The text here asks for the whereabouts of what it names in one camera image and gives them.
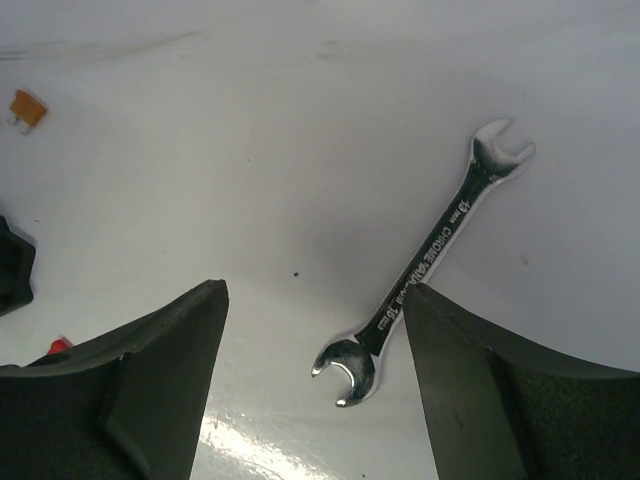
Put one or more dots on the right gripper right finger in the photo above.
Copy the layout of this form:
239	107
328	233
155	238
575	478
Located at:
500	406

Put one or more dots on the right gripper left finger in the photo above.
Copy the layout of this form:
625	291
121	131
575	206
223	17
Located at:
127	404

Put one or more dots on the black fuse box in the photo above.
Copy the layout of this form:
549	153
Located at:
17	259

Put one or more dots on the red blade fuse lower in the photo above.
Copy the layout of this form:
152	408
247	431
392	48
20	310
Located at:
59	345

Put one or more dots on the orange blade fuse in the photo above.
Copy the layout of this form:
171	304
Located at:
26	111

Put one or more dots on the small chrome open-end wrench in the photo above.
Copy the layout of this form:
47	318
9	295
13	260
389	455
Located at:
359	352

